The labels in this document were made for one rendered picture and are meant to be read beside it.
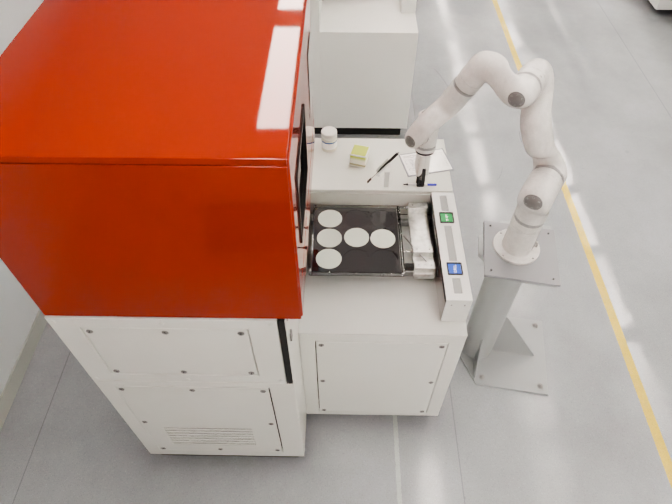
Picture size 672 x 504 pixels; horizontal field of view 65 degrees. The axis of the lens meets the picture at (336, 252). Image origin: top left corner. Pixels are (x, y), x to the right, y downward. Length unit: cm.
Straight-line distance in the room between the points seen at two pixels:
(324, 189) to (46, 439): 179
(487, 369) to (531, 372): 22
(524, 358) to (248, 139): 220
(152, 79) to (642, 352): 276
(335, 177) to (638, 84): 349
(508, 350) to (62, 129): 237
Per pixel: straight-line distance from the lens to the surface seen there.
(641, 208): 406
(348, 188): 225
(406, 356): 213
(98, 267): 147
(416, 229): 223
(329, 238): 215
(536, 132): 192
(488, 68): 187
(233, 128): 118
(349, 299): 206
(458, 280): 199
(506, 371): 294
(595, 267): 355
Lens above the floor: 252
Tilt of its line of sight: 50 degrees down
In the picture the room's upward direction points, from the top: straight up
